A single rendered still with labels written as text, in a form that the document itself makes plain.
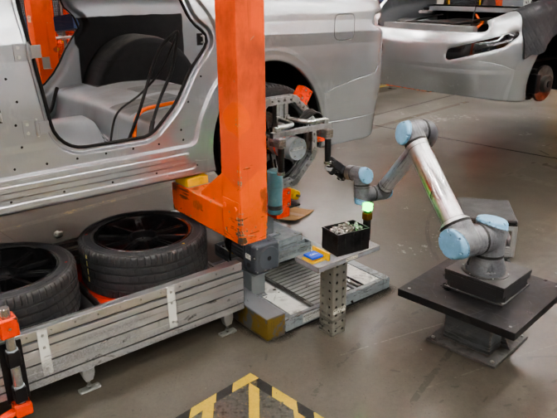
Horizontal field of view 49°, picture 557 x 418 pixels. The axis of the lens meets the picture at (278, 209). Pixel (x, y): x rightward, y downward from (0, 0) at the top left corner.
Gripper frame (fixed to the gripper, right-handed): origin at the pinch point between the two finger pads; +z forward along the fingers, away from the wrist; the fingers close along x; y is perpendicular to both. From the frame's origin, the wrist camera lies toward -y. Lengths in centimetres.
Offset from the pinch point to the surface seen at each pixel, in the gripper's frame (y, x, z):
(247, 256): -20, -76, -17
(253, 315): -8, -101, -36
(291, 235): 18.7, -42.7, 15.4
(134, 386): -45, -159, -43
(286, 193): -10.7, -29.4, 2.1
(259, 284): -2, -83, -16
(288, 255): 22, -55, 11
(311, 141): -18.1, 4.7, 1.9
